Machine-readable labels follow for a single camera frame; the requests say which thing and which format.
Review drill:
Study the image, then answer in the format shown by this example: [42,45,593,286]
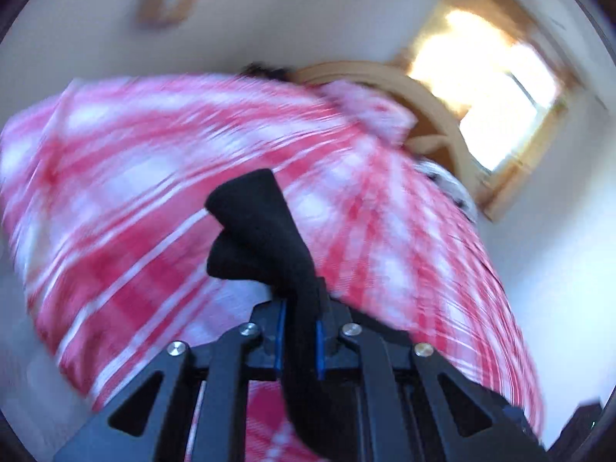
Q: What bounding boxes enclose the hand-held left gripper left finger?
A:
[53,297,288,462]

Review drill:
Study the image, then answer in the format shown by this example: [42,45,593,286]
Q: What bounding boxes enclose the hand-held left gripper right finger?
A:
[315,300,550,462]

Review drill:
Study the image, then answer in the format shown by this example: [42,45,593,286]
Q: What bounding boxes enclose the black pants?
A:
[204,168,525,462]

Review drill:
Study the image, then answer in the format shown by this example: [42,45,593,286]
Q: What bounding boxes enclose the grey patterned pillow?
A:
[414,156,480,223]

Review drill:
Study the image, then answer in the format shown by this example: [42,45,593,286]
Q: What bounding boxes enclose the red plaid bedsheet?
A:
[0,73,547,462]

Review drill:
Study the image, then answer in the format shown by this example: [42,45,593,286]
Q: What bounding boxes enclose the cream wooden headboard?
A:
[289,60,482,203]

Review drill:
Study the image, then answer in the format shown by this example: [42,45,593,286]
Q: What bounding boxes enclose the dark cloth beside bed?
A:
[241,62,292,80]

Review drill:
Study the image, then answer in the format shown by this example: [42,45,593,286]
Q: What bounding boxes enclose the dark object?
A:
[553,397,605,462]

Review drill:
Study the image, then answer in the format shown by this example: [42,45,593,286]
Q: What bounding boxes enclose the window behind headboard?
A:
[409,7,561,171]

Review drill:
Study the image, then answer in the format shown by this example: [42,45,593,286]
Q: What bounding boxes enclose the sunlit yellow curtain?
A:
[392,0,544,121]

